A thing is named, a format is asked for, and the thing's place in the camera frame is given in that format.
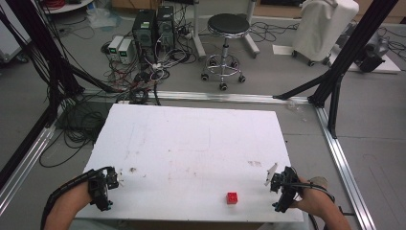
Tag white floor board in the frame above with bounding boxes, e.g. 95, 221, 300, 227
327, 47, 402, 75

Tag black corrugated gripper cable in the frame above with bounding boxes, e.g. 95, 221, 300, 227
40, 166, 113, 230

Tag white round table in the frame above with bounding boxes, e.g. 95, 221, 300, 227
40, 0, 96, 15

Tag red cable coil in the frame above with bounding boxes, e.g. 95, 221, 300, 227
42, 0, 67, 10

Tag black floor cable tangle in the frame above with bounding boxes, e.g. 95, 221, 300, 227
38, 95, 111, 170

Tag black frame post with braces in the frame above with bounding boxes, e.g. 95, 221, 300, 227
272, 0, 400, 140

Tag white paper sheet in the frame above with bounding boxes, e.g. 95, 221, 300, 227
271, 43, 297, 57

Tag white covered cart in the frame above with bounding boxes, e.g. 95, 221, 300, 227
291, 0, 361, 67

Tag white cabinet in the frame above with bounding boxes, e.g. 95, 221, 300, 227
0, 17, 32, 64

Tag black round stool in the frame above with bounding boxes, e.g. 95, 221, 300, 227
200, 12, 252, 92

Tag aluminium frame rail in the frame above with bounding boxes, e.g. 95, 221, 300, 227
80, 88, 320, 105
0, 123, 58, 216
313, 104, 378, 230

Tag person's left hand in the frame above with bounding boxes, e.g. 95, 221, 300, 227
76, 182, 96, 206

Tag black cables by stool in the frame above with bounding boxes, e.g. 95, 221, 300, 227
248, 20, 300, 43

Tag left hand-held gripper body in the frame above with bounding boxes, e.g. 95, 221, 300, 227
87, 166, 120, 212

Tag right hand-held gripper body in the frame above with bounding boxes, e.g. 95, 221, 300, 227
270, 166, 303, 214

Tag white bench power supply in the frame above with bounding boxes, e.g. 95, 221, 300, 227
117, 37, 135, 65
107, 34, 125, 62

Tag black machine on floor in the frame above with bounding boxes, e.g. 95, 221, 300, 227
356, 34, 391, 74

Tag black frame post with cables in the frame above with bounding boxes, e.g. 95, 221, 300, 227
0, 0, 124, 128

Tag mixed cable tangle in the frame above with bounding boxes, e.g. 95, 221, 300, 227
100, 18, 200, 107

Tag clear plastic bag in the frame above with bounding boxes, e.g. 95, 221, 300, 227
85, 6, 123, 31

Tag white desk leg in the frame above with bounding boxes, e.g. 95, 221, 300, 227
191, 0, 208, 60
243, 0, 261, 59

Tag person's right hand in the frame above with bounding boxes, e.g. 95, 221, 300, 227
291, 176, 333, 219

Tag black computer tower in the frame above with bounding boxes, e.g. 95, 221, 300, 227
131, 9, 158, 64
155, 5, 176, 50

